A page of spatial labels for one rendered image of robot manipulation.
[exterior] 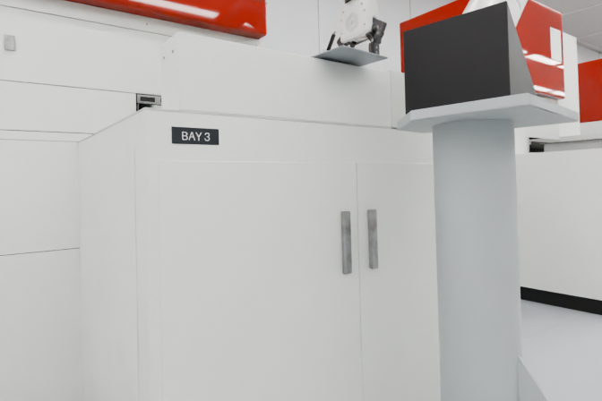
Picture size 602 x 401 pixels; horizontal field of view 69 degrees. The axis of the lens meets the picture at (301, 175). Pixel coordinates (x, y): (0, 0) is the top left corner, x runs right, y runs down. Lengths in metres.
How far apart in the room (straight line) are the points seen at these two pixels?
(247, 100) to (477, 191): 0.48
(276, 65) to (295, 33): 2.82
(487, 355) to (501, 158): 0.38
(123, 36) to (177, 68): 0.67
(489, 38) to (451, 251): 0.42
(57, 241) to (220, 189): 0.67
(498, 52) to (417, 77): 0.17
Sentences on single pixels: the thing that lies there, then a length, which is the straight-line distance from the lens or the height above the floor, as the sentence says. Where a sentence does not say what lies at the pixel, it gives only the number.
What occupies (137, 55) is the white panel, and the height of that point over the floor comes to 1.09.
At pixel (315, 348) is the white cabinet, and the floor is 0.33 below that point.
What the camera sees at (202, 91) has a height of 0.86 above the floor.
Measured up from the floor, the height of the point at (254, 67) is 0.92.
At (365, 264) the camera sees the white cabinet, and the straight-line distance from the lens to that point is 1.05.
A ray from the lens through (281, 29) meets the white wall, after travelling 3.67.
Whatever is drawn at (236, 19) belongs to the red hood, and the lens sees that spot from 1.60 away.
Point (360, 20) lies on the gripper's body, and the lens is 1.14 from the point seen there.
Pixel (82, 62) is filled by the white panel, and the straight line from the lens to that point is 1.44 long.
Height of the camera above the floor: 0.68
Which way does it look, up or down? 1 degrees up
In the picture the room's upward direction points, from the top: 1 degrees counter-clockwise
